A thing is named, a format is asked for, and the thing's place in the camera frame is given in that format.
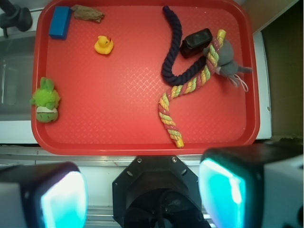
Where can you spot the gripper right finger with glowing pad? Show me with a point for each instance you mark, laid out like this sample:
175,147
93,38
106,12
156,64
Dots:
255,186

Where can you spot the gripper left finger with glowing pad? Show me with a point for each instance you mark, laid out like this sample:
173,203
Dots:
51,195

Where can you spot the yellow rubber duck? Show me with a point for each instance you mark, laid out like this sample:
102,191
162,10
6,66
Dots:
104,45

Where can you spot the green plush toy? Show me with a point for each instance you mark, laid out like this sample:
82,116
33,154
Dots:
46,101

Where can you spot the red plastic tray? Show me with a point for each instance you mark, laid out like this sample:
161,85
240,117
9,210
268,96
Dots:
109,103

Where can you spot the grey plush mouse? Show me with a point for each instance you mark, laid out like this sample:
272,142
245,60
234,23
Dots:
220,60

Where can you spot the clear plastic bin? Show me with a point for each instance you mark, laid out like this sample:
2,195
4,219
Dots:
16,70

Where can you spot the black rectangular box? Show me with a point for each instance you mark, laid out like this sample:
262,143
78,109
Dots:
195,43

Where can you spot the blue rectangular block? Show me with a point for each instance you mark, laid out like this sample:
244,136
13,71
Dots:
60,22

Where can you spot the brown wood piece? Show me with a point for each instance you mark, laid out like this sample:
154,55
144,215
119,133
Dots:
87,13

